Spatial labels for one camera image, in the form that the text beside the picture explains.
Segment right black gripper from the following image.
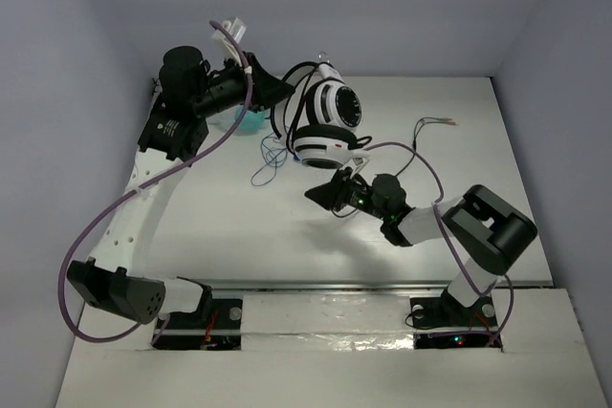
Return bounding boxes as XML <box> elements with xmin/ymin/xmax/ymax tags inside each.
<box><xmin>306</xmin><ymin>165</ymin><xmax>389</xmax><ymax>222</ymax></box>

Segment black headphone cable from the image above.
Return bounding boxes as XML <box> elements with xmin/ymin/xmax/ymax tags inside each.
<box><xmin>285</xmin><ymin>63</ymin><xmax>459</xmax><ymax>189</ymax></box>

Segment white black headphones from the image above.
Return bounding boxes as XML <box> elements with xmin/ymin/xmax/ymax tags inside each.
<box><xmin>270</xmin><ymin>52</ymin><xmax>370</xmax><ymax>170</ymax></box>

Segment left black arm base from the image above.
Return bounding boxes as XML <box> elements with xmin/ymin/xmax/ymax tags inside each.
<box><xmin>151</xmin><ymin>284</ymin><xmax>243</xmax><ymax>352</ymax></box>

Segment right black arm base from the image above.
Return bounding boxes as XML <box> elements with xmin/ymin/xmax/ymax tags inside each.
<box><xmin>404</xmin><ymin>275</ymin><xmax>508</xmax><ymax>349</ymax></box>

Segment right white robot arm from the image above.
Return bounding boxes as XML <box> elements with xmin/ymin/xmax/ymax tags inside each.
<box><xmin>304</xmin><ymin>167</ymin><xmax>537</xmax><ymax>325</ymax></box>

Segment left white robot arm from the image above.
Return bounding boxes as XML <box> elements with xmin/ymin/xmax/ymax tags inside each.
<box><xmin>57</xmin><ymin>46</ymin><xmax>295</xmax><ymax>340</ymax></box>

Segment teal cat ear headphones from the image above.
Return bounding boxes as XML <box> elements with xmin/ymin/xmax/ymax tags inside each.
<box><xmin>208</xmin><ymin>106</ymin><xmax>269</xmax><ymax>135</ymax></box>

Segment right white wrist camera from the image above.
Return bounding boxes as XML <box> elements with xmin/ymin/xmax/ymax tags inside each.
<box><xmin>341</xmin><ymin>149</ymin><xmax>370</xmax><ymax>178</ymax></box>

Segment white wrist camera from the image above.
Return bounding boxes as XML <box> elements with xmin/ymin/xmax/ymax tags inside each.
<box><xmin>341</xmin><ymin>149</ymin><xmax>370</xmax><ymax>178</ymax></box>
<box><xmin>211</xmin><ymin>16</ymin><xmax>247</xmax><ymax>65</ymax></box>

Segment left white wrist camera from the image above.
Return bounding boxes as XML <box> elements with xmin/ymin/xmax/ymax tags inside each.
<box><xmin>211</xmin><ymin>16</ymin><xmax>247</xmax><ymax>65</ymax></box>

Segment blue thin cable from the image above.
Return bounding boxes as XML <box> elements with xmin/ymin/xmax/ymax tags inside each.
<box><xmin>251</xmin><ymin>133</ymin><xmax>302</xmax><ymax>187</ymax></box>

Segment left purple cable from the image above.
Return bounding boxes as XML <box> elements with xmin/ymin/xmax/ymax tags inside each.
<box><xmin>57</xmin><ymin>19</ymin><xmax>255</xmax><ymax>345</ymax></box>

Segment purple cable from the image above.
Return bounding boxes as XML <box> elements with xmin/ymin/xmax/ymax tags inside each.
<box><xmin>353</xmin><ymin>140</ymin><xmax>515</xmax><ymax>347</ymax></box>
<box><xmin>57</xmin><ymin>19</ymin><xmax>255</xmax><ymax>345</ymax></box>

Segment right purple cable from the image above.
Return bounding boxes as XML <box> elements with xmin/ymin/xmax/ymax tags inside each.
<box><xmin>353</xmin><ymin>140</ymin><xmax>515</xmax><ymax>347</ymax></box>

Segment aluminium frame rail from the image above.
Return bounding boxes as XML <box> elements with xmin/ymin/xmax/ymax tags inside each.
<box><xmin>91</xmin><ymin>148</ymin><xmax>173</xmax><ymax>277</ymax></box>

